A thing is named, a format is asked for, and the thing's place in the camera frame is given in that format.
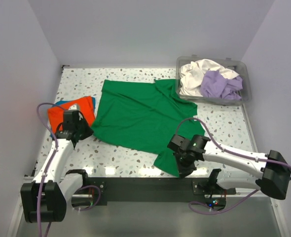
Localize green t shirt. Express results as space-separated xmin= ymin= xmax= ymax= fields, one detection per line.
xmin=91 ymin=79 xmax=205 ymax=177

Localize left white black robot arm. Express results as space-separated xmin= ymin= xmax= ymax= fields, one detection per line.
xmin=20 ymin=110 xmax=93 ymax=223

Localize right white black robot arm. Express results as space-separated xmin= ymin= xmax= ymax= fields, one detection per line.
xmin=167 ymin=134 xmax=291 ymax=200

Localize folded orange t shirt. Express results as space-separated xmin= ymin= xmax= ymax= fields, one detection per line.
xmin=47 ymin=96 xmax=97 ymax=135

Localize folded blue t shirt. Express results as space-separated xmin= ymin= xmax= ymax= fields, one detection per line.
xmin=49 ymin=96 xmax=97 ymax=139

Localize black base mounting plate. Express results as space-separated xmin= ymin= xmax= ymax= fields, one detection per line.
xmin=71 ymin=177 xmax=236 ymax=207

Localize lavender crumpled t shirt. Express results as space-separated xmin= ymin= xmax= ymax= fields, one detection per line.
xmin=200 ymin=71 xmax=243 ymax=100

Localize white crumpled t shirt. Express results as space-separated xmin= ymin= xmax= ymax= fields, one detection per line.
xmin=180 ymin=59 xmax=240 ymax=97

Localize clear plastic bin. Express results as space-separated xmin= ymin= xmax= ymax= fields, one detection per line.
xmin=176 ymin=56 xmax=252 ymax=106

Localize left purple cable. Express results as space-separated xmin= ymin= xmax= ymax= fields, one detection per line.
xmin=36 ymin=102 xmax=102 ymax=237

